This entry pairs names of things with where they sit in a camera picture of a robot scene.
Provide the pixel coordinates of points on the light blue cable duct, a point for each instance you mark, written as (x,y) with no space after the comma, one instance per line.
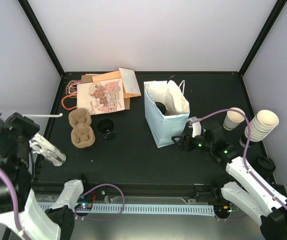
(148,209)

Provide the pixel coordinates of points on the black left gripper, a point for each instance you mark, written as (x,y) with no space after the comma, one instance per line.
(32,127)

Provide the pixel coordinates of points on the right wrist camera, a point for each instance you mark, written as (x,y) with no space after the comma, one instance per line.
(195,125)

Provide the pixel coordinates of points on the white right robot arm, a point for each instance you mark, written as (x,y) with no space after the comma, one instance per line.
(244,187)

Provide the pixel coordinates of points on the light blue paper bag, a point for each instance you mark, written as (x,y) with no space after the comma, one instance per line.
(178,110)

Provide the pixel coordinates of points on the white plastic cutlery pile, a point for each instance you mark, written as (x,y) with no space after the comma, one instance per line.
(50,152)

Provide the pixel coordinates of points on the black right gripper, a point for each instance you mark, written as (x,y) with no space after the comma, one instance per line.
(183,140)

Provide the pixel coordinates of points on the stack of white paper cups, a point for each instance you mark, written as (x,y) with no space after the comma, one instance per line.
(260,126)

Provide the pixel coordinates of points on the illustrated greeting card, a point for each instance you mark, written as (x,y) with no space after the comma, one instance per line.
(101,97)

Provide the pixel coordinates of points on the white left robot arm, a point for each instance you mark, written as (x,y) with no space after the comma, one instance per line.
(19,209)

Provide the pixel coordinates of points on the black lid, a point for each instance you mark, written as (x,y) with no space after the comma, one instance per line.
(162,108)

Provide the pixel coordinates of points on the brown pulp cup carrier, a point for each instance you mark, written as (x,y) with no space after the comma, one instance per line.
(82,134)

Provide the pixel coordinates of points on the brown cardboard sleeve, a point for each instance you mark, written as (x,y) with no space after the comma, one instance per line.
(87,78)

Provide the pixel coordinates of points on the stack of black lids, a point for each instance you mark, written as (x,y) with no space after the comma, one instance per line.
(264,166)

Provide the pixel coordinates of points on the rubber bands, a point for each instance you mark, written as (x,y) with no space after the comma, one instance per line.
(70,93)

